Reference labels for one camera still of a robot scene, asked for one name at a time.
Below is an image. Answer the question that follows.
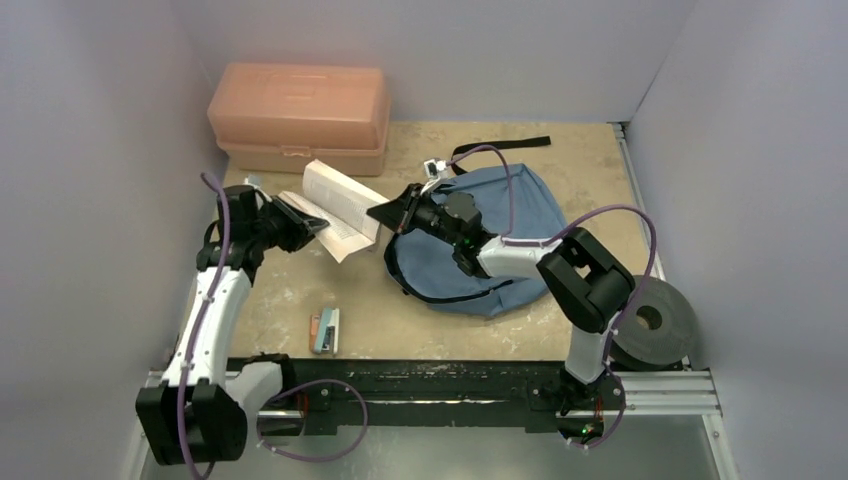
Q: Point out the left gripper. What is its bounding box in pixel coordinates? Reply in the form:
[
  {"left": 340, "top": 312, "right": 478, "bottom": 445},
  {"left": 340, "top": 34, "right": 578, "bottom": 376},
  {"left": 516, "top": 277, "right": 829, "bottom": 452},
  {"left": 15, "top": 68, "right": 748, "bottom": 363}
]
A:
[{"left": 249, "top": 195, "right": 327, "bottom": 253}]

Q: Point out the blue backpack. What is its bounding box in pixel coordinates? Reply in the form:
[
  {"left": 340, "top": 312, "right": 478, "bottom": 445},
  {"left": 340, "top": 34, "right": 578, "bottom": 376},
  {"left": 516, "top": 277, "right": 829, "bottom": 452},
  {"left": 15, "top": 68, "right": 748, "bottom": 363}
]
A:
[{"left": 368, "top": 137, "right": 567, "bottom": 317}]

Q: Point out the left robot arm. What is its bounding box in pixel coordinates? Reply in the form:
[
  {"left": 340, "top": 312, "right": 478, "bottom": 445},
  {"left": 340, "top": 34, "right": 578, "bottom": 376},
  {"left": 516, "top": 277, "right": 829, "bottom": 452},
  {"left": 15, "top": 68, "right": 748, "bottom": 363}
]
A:
[{"left": 135, "top": 185, "right": 329, "bottom": 465}]

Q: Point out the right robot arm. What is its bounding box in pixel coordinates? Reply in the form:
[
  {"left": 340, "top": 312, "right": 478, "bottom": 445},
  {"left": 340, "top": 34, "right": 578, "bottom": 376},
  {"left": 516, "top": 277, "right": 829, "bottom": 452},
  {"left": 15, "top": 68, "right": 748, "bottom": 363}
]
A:
[{"left": 366, "top": 184, "right": 636, "bottom": 407}]

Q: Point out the small orange eraser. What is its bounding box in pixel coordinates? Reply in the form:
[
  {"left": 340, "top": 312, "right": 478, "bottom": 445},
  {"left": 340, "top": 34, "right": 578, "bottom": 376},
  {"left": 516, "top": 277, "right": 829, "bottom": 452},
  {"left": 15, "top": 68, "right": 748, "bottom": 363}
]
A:
[{"left": 309, "top": 314, "right": 323, "bottom": 354}]

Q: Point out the pink plastic storage box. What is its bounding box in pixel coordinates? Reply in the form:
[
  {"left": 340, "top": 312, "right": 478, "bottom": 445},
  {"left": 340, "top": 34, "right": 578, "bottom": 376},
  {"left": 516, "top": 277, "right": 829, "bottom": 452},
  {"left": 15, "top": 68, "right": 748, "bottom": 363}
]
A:
[{"left": 207, "top": 63, "right": 391, "bottom": 177}]

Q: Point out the light blue stapler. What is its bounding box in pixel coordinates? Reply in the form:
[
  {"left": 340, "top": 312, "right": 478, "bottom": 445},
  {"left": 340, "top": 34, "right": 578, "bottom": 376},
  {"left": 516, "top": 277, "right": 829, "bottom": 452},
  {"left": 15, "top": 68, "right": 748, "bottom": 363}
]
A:
[{"left": 316, "top": 308, "right": 340, "bottom": 355}]

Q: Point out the grey tape roll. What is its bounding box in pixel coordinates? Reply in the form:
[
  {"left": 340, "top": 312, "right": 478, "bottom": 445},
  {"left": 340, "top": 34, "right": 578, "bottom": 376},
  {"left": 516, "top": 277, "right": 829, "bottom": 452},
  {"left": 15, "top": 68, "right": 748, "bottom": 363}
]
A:
[{"left": 611, "top": 275, "right": 699, "bottom": 371}]

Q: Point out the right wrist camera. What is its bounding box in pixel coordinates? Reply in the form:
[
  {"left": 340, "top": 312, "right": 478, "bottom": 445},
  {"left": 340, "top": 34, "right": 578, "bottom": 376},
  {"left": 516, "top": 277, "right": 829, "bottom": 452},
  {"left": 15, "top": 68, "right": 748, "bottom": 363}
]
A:
[{"left": 421, "top": 158, "right": 451, "bottom": 193}]

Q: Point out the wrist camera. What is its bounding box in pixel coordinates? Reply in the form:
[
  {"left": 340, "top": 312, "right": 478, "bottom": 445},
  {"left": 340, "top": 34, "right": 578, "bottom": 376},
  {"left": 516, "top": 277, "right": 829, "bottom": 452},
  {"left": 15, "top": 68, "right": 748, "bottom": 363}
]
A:
[
  {"left": 421, "top": 158, "right": 451, "bottom": 193},
  {"left": 243, "top": 174, "right": 271, "bottom": 202}
]

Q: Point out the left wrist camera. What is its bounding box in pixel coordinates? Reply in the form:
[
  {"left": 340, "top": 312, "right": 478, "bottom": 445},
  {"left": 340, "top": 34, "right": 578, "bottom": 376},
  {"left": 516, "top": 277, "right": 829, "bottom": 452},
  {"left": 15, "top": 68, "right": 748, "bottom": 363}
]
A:
[{"left": 243, "top": 174, "right": 271, "bottom": 202}]

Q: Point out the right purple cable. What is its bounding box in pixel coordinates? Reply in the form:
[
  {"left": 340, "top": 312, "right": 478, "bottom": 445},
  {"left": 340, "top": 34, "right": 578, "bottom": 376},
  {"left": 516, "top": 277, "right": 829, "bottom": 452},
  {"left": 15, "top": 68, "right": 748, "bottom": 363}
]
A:
[{"left": 447, "top": 144, "right": 658, "bottom": 452}]

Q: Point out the purple cable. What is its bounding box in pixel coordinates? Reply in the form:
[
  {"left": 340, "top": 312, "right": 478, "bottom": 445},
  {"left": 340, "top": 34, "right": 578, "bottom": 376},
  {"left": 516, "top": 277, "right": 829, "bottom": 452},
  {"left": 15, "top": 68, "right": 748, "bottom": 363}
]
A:
[
  {"left": 175, "top": 172, "right": 233, "bottom": 480},
  {"left": 447, "top": 144, "right": 658, "bottom": 452}
]

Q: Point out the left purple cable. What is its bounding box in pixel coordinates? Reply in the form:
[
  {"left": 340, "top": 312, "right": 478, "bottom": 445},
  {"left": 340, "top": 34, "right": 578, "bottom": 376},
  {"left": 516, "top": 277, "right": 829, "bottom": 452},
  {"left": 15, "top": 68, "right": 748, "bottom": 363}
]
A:
[{"left": 175, "top": 172, "right": 233, "bottom": 480}]

